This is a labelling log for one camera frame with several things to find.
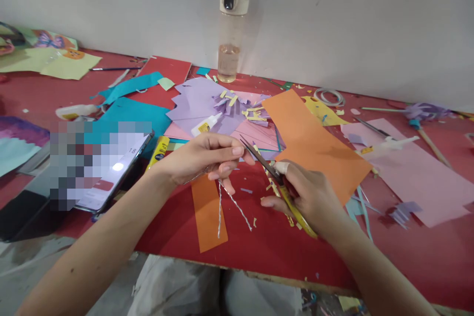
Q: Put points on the person's right hand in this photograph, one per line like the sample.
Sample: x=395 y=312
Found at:
x=314 y=197

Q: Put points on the person's left hand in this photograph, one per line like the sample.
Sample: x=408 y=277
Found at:
x=192 y=160

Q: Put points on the person's left index finger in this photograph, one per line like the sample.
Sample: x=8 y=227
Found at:
x=237 y=142

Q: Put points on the person's left fingers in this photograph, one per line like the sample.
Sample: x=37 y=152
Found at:
x=222 y=175

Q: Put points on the person's right index finger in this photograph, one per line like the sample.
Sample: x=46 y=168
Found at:
x=284 y=168

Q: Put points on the person's left thumb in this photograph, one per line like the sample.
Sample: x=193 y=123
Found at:
x=231 y=152

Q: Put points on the person's right thumb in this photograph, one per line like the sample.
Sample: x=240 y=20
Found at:
x=276 y=203

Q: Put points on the small white glue bottle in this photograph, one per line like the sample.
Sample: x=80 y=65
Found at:
x=205 y=125

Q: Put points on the purple fringed paper flower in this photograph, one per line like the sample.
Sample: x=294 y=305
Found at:
x=226 y=108

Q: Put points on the orange paper strip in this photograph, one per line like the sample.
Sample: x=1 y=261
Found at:
x=209 y=216

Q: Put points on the large orange paper sheet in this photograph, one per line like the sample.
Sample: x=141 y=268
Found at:
x=314 y=138

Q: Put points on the pink paper under purple sheets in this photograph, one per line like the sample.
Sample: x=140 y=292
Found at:
x=177 y=134

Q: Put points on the yellow glue tube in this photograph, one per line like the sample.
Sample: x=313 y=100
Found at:
x=157 y=155

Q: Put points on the yellow paper piece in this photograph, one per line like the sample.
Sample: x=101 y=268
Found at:
x=326 y=112

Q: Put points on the clear water bottle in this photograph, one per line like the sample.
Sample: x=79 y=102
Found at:
x=228 y=60

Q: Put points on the light blue paper strips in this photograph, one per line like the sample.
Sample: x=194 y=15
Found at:
x=361 y=208

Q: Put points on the white plastic rings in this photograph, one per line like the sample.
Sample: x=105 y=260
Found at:
x=329 y=96

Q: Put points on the small light green paper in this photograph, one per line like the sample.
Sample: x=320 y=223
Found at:
x=166 y=83

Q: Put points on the large teal paper sheet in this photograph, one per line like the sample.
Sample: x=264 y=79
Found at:
x=142 y=112

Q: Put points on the black tweezers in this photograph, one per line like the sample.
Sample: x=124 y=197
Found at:
x=374 y=128

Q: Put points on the smartphone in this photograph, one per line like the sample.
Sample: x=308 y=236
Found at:
x=122 y=179

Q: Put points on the red notebook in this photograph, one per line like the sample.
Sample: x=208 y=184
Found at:
x=166 y=68

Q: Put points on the clear glue bottle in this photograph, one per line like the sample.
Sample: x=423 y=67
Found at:
x=392 y=143

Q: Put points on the torn teal paper piece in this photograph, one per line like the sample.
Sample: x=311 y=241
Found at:
x=129 y=86

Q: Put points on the person's legs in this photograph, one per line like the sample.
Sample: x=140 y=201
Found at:
x=177 y=290

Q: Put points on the small folded purple paper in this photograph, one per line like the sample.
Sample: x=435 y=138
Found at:
x=405 y=212

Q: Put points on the large pink paper sheet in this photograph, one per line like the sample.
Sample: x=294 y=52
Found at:
x=414 y=175

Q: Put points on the thin paintbrush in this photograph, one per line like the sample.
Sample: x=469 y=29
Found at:
x=114 y=69

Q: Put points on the wooden stick with blue wrap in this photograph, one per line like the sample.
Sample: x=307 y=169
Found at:
x=431 y=143

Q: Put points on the purple paper flower on stick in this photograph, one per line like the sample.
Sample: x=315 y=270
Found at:
x=426 y=110

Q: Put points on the pale yellow paper pieces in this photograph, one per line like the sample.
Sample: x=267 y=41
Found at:
x=55 y=64

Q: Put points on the black flat object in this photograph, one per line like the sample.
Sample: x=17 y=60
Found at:
x=22 y=216

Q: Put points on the purple painted paper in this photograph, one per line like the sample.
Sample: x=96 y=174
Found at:
x=18 y=132

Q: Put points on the light blue paper sheet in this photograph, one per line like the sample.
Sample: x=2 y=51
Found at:
x=15 y=156

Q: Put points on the colourful butterfly bag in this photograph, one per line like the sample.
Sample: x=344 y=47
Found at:
x=44 y=40

